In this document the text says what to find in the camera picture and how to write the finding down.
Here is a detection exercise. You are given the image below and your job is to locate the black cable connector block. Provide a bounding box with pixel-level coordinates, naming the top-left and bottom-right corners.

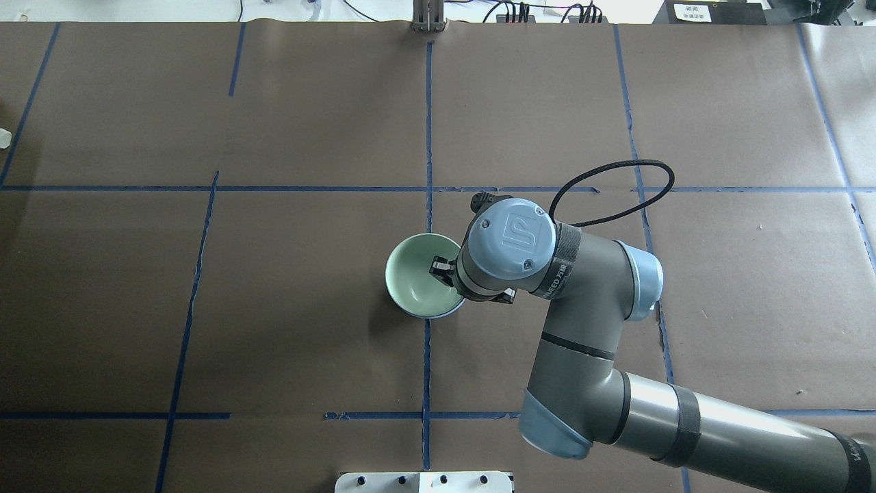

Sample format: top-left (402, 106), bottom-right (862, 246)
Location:
top-left (482, 1), bottom-right (609, 25)

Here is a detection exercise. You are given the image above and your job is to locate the aluminium frame post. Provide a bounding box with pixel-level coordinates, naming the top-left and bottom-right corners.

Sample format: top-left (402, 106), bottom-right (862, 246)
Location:
top-left (412, 0), bottom-right (447, 32)

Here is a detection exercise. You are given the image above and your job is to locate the green bowl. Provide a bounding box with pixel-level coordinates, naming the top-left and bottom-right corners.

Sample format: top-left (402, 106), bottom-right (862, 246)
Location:
top-left (385, 233), bottom-right (464, 320)

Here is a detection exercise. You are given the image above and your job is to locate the black box with label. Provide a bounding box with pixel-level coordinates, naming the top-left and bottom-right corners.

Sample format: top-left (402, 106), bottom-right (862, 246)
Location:
top-left (652, 1), bottom-right (767, 25)

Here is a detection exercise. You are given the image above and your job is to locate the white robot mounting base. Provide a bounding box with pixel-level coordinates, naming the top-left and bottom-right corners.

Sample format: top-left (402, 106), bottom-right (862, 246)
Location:
top-left (334, 470), bottom-right (515, 492)

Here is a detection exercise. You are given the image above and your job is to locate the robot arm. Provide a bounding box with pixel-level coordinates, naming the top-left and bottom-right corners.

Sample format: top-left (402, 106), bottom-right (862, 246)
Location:
top-left (429, 192), bottom-right (874, 492)

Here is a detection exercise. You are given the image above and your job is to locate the black camera cable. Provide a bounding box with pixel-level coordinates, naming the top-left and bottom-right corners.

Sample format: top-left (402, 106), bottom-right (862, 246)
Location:
top-left (548, 160), bottom-right (675, 228)

